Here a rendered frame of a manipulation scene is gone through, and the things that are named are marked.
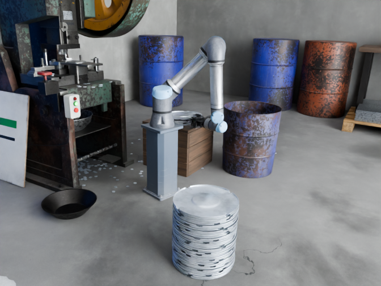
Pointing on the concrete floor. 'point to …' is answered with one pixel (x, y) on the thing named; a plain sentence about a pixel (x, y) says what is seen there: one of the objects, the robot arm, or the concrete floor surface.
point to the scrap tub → (250, 138)
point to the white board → (13, 137)
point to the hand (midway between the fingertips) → (190, 118)
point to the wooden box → (189, 148)
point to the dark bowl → (69, 203)
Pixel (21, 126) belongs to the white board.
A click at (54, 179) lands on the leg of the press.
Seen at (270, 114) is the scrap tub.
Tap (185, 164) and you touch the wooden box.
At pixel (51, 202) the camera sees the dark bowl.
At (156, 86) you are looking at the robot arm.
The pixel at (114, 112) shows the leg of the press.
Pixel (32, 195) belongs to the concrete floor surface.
